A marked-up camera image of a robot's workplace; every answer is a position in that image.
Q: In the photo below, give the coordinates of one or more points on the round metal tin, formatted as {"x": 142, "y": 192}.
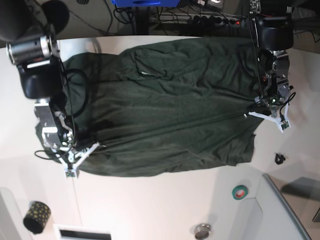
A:
{"x": 202, "y": 231}

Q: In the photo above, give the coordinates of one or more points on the dark green t-shirt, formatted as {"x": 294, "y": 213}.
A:
{"x": 167, "y": 107}

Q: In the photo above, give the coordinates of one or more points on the white power strip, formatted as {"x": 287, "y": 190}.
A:
{"x": 215, "y": 19}

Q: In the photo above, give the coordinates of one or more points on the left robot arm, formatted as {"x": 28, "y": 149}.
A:
{"x": 271, "y": 32}

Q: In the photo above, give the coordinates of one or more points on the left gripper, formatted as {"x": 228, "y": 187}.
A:
{"x": 269, "y": 105}

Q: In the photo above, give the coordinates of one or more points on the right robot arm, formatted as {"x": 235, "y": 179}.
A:
{"x": 31, "y": 46}

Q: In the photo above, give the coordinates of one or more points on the black gold dotted cup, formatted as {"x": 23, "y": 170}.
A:
{"x": 36, "y": 218}

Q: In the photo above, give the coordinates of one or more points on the white slotted tray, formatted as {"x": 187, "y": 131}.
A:
{"x": 74, "y": 232}

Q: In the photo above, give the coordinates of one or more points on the small black clip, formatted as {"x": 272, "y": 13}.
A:
{"x": 279, "y": 158}

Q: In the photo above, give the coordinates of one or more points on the blue box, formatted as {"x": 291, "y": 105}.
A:
{"x": 145, "y": 3}

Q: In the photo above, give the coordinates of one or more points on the black round stand base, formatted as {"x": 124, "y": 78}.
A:
{"x": 57, "y": 14}

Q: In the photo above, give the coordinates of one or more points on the green tape roll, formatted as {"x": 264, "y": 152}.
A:
{"x": 239, "y": 192}

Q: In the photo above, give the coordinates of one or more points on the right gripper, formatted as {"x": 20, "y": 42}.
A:
{"x": 75, "y": 151}

